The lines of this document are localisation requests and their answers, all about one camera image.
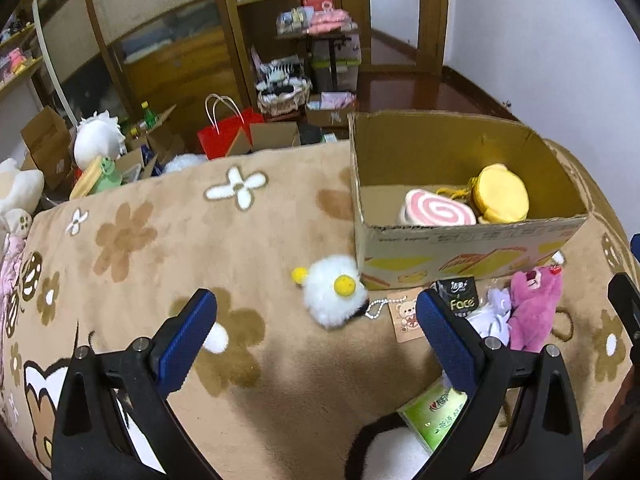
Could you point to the green bottle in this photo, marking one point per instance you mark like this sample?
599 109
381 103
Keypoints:
148 116

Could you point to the yellow round plush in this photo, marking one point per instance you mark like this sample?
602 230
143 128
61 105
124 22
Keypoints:
500 190

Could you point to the wooden wardrobe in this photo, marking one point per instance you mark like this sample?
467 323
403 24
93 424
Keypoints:
165 35

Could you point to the zebra striped plush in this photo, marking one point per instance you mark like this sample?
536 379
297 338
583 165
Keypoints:
280 72

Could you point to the wooden corner shelf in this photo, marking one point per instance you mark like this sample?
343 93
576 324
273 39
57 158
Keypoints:
270 15

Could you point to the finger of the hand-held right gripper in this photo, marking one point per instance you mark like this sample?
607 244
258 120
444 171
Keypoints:
625 300
636 247

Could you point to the beige floral blanket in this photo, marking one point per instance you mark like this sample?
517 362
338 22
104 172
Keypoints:
200 240

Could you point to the green frog plush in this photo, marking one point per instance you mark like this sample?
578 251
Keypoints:
105 175

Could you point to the wooden wall shelf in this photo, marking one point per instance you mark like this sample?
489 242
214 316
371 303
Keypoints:
17 67

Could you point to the woven basket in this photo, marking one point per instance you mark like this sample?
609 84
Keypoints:
282 102

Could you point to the bear print hang tag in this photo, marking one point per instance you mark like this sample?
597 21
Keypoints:
405 317

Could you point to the white and purple plush doll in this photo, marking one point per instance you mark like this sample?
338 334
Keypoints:
492 320

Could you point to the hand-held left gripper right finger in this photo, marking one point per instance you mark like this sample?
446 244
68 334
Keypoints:
445 335

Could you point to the green tissue pack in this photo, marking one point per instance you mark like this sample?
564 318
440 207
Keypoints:
435 415

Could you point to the clear storage bin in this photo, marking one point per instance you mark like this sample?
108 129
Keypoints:
345 72

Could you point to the white pole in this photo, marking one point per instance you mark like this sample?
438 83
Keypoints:
50 55

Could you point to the cardboard box with bottles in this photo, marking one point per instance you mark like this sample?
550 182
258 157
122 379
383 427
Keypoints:
160 145

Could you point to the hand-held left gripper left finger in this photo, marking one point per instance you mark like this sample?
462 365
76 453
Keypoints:
187 340

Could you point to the pink bear plush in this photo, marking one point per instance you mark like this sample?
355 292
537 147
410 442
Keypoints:
532 305

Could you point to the red paper bag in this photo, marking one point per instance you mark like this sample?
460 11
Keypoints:
220 137

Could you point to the pale pink cloth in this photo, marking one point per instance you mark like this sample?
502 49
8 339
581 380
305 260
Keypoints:
9 270

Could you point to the wooden door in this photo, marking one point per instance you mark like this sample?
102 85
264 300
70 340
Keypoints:
430 10

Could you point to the pink swirl roll plush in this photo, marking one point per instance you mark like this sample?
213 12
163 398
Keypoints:
440 210

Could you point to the black tissue pack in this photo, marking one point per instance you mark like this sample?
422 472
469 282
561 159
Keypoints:
462 300

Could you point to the small cardboard box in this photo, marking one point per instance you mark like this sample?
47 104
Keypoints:
327 112

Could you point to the white fluffy plush yellow balls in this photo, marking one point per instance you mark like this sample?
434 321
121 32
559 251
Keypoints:
330 300

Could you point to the white haired plush doll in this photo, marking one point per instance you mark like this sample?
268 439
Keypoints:
97 140

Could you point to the small dark table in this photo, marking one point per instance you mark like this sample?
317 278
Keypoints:
322 45

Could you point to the cream plush toy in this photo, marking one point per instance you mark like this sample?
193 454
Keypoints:
17 185

